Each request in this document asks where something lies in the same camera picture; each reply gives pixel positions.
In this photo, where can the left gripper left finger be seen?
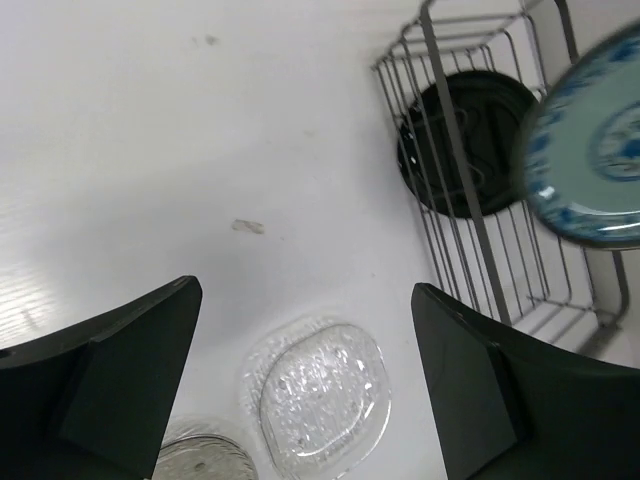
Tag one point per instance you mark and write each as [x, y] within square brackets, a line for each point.
[93, 400]

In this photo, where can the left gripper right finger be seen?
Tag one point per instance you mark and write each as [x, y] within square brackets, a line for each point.
[509, 406]

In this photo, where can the smoky clear square plate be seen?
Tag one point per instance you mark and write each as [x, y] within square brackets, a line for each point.
[203, 448]

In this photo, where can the clear glass square plate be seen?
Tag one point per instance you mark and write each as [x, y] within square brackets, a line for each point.
[316, 397]

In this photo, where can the blue patterned round plate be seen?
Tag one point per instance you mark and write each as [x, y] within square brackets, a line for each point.
[577, 163]

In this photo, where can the black round plate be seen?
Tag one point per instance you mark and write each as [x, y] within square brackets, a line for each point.
[490, 108]

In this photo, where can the grey wire dish rack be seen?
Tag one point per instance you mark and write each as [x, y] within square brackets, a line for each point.
[507, 266]

